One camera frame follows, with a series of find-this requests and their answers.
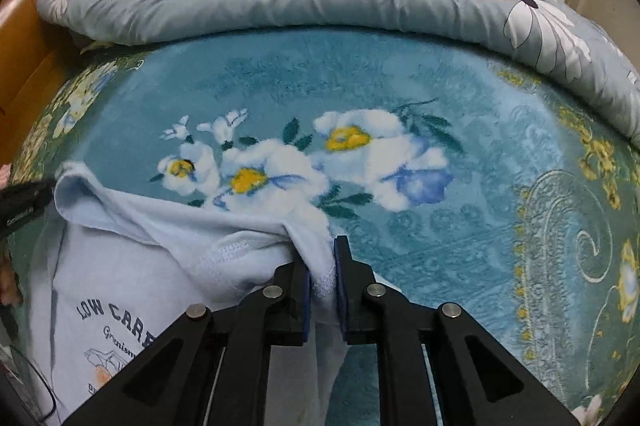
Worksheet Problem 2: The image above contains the black cable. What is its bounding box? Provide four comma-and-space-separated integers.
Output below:
0, 341, 57, 425

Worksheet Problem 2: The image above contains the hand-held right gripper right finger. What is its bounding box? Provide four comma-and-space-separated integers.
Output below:
332, 235, 581, 426

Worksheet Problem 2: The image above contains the light blue printed t-shirt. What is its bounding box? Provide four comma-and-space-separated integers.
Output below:
27, 161, 351, 426

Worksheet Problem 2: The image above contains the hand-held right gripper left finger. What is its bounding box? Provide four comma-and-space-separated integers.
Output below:
62, 259, 314, 426

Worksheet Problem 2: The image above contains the wooden headboard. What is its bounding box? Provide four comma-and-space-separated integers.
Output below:
0, 0, 223, 167

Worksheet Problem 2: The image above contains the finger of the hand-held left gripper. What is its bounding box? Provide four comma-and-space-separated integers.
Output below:
0, 178, 57, 238

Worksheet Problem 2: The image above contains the teal floral blanket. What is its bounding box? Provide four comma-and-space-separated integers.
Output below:
10, 26, 640, 426

